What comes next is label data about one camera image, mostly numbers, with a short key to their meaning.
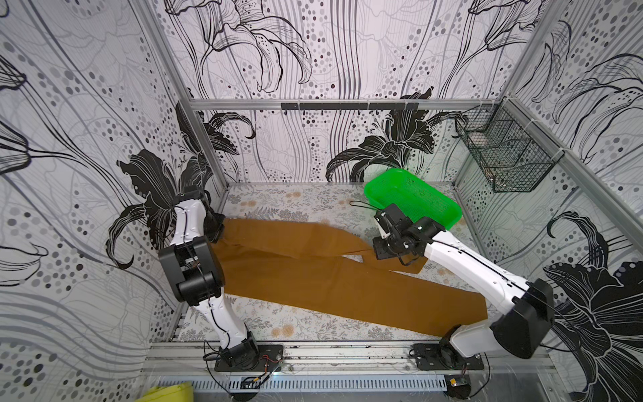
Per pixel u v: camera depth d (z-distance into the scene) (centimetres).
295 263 91
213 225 78
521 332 47
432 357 71
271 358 73
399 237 56
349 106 91
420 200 110
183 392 63
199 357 73
